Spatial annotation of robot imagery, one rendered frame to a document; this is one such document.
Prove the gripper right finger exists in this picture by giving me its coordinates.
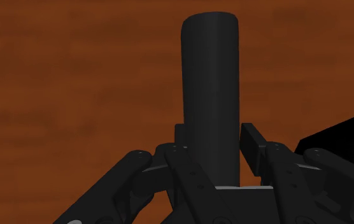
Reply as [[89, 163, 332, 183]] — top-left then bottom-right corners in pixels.
[[240, 122, 354, 224]]

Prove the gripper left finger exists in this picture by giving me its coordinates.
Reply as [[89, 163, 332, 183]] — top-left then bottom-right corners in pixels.
[[52, 123, 237, 224]]

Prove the black cylinder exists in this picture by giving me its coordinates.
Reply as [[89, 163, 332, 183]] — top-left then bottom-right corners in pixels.
[[180, 11, 241, 188]]

